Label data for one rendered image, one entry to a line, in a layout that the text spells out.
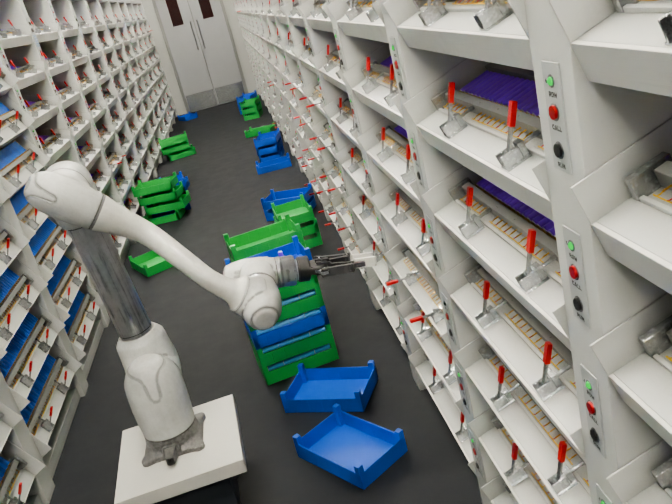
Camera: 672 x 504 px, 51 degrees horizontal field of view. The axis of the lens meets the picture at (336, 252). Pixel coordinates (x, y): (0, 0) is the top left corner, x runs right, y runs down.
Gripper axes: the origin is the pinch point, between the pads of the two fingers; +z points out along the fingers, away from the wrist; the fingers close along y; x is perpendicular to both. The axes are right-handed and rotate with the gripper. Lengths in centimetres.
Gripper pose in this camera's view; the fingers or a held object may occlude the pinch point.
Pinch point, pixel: (363, 260)
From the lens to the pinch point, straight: 208.7
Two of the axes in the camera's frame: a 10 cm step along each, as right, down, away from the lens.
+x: -0.8, -9.4, -3.2
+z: 9.8, -1.3, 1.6
